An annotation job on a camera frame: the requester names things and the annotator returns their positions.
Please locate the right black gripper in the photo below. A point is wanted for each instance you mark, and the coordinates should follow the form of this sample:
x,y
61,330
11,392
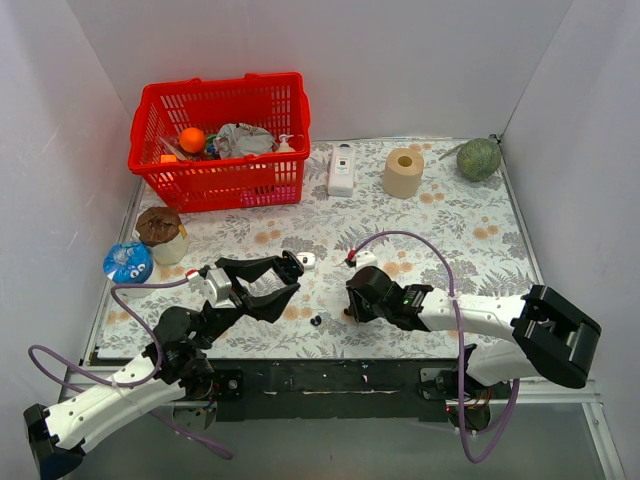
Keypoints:
x,y
357,306

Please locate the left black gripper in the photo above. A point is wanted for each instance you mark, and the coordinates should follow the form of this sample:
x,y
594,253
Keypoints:
x,y
238,288

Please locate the white earbud charging case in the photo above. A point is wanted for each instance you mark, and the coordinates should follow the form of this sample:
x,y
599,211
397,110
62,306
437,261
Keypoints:
x,y
308,260

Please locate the black earbud charging case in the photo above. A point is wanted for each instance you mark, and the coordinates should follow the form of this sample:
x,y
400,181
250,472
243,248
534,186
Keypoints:
x,y
288,267

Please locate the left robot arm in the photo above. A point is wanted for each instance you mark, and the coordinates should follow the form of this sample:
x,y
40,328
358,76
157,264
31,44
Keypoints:
x,y
173,367

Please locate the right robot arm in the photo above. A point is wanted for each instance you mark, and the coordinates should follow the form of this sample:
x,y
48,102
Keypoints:
x,y
539,334

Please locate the black base bar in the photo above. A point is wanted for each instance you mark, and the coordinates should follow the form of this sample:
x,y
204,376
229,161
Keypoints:
x,y
320,389

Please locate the brown lid cream cup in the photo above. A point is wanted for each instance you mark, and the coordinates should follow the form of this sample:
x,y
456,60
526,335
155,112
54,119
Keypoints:
x,y
163,232

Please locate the blue lid white container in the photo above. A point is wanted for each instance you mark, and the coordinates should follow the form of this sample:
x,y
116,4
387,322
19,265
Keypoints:
x,y
131,263

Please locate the white pump bottle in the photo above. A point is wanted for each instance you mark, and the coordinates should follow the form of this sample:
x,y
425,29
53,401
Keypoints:
x,y
284,144

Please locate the beige toilet paper roll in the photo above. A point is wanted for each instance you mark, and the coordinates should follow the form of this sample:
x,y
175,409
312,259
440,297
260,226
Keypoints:
x,y
403,173

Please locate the white rectangular box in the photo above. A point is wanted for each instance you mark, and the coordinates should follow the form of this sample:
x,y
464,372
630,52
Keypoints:
x,y
341,174

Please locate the crumpled grey cloth bag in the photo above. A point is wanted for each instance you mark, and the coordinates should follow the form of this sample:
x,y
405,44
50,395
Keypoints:
x,y
237,140

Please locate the red plastic shopping basket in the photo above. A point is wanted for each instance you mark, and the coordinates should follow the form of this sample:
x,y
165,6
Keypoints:
x,y
276,102

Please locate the orange fruit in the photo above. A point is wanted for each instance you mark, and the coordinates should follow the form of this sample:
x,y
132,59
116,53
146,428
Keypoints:
x,y
192,140

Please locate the clear plastic bag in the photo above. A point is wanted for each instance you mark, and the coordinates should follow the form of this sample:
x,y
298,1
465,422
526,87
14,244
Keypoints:
x,y
172,147

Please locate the green melon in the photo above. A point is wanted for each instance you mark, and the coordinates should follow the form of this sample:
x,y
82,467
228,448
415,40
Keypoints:
x,y
478,159

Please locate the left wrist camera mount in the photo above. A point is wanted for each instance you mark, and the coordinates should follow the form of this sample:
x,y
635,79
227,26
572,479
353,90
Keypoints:
x,y
214,284

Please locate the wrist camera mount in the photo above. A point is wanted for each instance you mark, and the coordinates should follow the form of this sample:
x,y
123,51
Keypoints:
x,y
360,259
214,284

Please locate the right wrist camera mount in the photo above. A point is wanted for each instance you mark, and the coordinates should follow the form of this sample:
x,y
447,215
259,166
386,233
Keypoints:
x,y
360,259

